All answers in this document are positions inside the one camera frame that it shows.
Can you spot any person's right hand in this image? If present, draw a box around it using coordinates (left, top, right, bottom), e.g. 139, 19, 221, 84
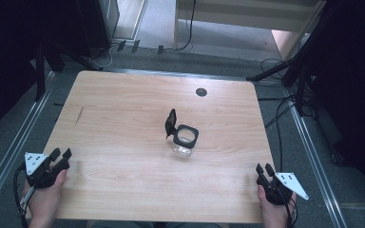
257, 184, 298, 228

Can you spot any person's left hand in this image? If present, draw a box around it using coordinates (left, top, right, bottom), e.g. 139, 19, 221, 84
23, 168, 68, 228

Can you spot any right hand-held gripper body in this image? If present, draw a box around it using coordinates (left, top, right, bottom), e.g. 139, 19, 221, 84
256, 171, 310, 206

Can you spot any clear jar with black lid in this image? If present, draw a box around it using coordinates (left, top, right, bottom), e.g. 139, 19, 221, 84
164, 108, 200, 158

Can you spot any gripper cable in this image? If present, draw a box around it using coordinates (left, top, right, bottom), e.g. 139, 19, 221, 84
12, 161, 36, 228
283, 196, 299, 228

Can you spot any dark cabinet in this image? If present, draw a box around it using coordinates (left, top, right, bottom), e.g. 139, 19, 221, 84
75, 0, 122, 58

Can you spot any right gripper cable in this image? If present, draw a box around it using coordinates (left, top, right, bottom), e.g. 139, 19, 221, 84
283, 196, 299, 228

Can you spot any black floor cable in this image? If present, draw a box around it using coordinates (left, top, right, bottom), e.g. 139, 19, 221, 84
257, 94, 298, 174

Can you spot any black hanging cable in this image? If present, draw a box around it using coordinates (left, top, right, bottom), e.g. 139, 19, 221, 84
164, 0, 198, 52

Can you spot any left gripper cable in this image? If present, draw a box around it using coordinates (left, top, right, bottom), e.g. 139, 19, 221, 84
12, 161, 36, 228

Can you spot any metal floor rail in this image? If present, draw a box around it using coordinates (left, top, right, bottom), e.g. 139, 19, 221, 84
0, 70, 56, 219
284, 88, 350, 228

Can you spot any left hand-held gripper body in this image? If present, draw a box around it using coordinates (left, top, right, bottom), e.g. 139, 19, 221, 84
24, 152, 71, 190

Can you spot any white floor cable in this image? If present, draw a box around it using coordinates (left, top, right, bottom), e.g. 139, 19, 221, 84
88, 44, 118, 69

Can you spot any black metal stand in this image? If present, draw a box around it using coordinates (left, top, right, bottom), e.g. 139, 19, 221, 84
32, 34, 104, 103
246, 3, 340, 118

